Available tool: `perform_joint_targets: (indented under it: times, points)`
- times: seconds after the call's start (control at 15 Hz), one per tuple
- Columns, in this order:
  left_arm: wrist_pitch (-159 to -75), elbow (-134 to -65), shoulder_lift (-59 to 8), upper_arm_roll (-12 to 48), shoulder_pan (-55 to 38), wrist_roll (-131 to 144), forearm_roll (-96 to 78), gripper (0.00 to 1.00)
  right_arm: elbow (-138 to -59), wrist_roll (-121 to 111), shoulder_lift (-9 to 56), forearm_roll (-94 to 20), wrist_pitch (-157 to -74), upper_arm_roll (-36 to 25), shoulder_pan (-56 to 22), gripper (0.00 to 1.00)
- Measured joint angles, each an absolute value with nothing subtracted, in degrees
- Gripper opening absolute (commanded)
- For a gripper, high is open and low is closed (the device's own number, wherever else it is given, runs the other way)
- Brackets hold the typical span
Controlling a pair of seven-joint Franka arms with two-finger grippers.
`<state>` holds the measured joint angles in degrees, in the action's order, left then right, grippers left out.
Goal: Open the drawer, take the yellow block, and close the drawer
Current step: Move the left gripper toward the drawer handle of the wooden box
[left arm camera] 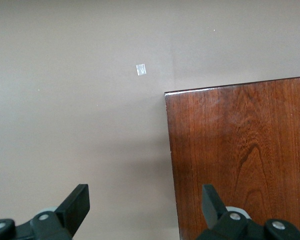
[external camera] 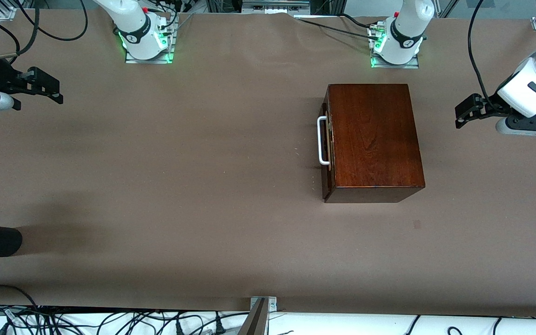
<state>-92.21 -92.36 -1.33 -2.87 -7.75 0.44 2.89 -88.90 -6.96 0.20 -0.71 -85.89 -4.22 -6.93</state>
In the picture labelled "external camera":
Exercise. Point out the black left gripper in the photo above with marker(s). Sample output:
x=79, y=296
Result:
x=490, y=103

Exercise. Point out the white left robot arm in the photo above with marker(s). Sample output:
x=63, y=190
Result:
x=407, y=28

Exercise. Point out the dark wooden drawer cabinet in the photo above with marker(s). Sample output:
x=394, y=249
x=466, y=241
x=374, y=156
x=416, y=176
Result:
x=375, y=139

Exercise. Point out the brown paper table cover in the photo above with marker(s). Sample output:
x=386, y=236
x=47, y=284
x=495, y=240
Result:
x=203, y=186

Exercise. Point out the grey rack device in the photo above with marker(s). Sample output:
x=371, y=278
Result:
x=272, y=7

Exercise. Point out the black power plug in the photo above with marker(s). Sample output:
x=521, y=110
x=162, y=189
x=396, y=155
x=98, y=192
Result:
x=220, y=328
x=179, y=329

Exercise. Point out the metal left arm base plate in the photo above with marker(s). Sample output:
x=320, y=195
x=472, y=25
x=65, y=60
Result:
x=412, y=65

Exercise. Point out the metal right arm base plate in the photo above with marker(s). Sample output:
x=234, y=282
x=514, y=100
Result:
x=133, y=59

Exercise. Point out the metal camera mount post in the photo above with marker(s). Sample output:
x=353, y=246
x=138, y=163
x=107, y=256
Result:
x=261, y=311

